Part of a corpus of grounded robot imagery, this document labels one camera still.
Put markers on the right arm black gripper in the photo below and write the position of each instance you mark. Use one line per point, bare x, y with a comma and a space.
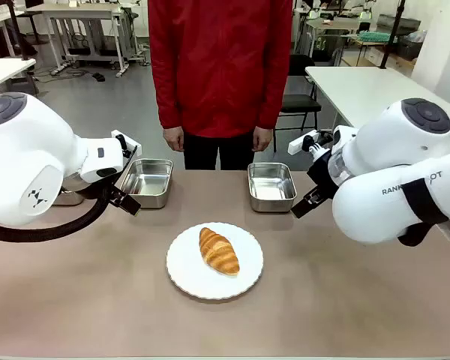
322, 178

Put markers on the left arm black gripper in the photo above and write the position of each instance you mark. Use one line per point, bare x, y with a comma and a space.
111, 193

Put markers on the golden croissant bread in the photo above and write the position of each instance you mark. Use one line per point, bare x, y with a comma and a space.
219, 253

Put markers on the person left forearm red sleeve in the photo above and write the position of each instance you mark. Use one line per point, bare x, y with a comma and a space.
272, 97

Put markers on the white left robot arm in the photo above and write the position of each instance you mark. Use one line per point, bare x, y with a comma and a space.
22, 150

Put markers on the person right forearm red sleeve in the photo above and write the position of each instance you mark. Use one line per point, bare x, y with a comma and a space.
167, 97

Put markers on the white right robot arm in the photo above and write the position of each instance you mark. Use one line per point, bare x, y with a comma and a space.
378, 210

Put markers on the stainless steel container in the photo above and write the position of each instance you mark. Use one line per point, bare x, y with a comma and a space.
272, 185
146, 183

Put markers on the person right hand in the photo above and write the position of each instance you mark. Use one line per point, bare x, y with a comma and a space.
173, 138

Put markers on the person left hand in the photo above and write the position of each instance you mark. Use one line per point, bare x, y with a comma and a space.
262, 138

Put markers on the white scalloped plate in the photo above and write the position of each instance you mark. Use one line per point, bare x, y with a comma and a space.
187, 270

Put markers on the black folding chair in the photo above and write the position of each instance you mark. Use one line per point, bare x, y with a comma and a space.
300, 101

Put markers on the large white side table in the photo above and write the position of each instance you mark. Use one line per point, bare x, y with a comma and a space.
360, 93

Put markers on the black foot pedal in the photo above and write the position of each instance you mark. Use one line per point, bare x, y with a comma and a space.
98, 77

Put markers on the white power strip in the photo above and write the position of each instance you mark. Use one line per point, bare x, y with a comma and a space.
59, 68

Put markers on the person in red jacket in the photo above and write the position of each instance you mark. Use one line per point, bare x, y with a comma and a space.
219, 67

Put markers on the background grey work table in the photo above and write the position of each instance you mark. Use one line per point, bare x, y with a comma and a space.
332, 26

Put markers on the green rack tray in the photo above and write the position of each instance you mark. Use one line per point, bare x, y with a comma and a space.
375, 36

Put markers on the small white side table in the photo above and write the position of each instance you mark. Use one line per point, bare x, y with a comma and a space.
3, 73

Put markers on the grey storage bin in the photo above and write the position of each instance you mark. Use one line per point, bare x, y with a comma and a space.
409, 47

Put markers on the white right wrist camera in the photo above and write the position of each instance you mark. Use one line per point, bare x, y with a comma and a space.
298, 142

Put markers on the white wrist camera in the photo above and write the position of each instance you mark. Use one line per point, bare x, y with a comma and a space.
298, 142
129, 140

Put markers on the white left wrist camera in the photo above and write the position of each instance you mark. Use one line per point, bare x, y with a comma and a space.
129, 140

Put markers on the white frame workbench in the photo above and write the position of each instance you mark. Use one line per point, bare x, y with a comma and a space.
86, 15

